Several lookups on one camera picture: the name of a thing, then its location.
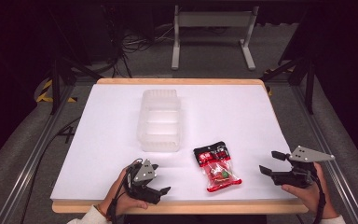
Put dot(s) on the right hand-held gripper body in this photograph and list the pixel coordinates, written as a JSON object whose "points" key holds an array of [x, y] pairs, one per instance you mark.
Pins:
{"points": [[304, 165]]}

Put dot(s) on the aluminium floor rail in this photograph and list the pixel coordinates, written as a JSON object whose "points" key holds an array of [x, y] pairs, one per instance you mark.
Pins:
{"points": [[332, 168], [28, 168]]}

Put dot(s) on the yellow black hazard tape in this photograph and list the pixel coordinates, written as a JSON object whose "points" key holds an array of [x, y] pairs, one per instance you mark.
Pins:
{"points": [[45, 93]]}

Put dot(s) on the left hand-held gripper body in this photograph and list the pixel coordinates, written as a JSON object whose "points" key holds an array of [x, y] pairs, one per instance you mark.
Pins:
{"points": [[144, 174]]}

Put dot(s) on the white table sheet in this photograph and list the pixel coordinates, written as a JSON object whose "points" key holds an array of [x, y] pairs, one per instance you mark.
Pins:
{"points": [[105, 140]]}

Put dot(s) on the person's left hand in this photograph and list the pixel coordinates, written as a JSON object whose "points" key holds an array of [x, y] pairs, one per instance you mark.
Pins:
{"points": [[125, 203]]}

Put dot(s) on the black metal stand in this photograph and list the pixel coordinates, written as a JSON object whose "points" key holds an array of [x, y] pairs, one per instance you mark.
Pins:
{"points": [[56, 84], [309, 87]]}

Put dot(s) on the white metal stand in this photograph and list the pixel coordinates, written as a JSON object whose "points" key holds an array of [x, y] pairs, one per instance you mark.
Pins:
{"points": [[213, 19]]}

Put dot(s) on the wooden table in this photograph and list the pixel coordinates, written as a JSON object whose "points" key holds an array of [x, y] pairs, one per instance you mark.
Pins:
{"points": [[180, 207]]}

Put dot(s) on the translucent plastic container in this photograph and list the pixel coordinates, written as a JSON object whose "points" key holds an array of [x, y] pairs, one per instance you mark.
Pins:
{"points": [[159, 119]]}

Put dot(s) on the person's right hand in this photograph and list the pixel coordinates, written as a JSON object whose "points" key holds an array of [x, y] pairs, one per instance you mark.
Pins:
{"points": [[312, 196]]}

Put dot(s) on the red snack packet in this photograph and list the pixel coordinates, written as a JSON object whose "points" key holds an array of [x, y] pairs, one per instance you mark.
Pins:
{"points": [[217, 168]]}

